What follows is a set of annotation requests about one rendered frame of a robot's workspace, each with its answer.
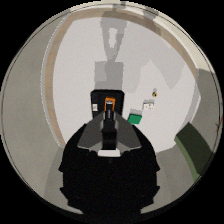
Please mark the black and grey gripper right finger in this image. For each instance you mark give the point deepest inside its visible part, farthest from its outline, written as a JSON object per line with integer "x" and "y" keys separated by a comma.
{"x": 130, "y": 138}

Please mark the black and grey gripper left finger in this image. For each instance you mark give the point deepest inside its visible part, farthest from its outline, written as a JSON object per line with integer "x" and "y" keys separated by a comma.
{"x": 88, "y": 137}

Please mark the white domino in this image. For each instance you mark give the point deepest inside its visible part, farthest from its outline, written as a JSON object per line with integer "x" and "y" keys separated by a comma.
{"x": 148, "y": 106}

